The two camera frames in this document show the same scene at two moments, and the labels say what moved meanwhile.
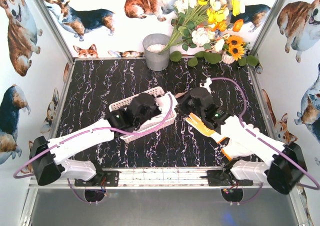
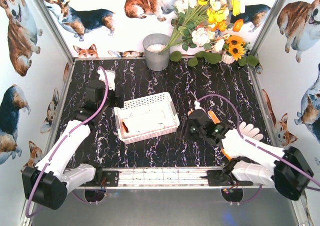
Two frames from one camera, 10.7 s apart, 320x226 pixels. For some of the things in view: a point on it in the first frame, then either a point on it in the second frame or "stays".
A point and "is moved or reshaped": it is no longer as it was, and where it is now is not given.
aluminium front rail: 148,178 stays
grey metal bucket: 153,44 stays
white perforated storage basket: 165,102 is moved or reshaped
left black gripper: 155,108 -> 116,96
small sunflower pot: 234,48 stays
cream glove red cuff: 180,94 is moved or reshaped
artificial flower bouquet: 202,15 stays
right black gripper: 187,104 -> 187,127
